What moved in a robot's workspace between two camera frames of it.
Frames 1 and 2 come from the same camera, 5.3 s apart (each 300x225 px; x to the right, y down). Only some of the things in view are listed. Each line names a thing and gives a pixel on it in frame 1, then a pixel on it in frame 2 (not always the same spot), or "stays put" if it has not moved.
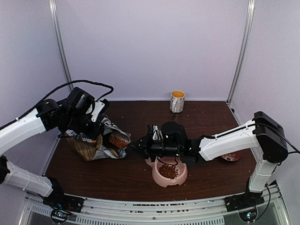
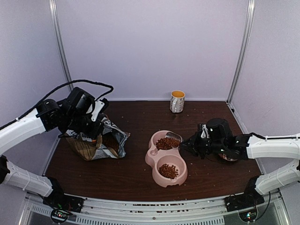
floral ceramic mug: (177, 99) stays put
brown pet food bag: (101, 147) stays put
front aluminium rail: (38, 212) stays put
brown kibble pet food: (117, 142) → (109, 140)
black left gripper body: (92, 133) stays put
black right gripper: (145, 153) → (194, 142)
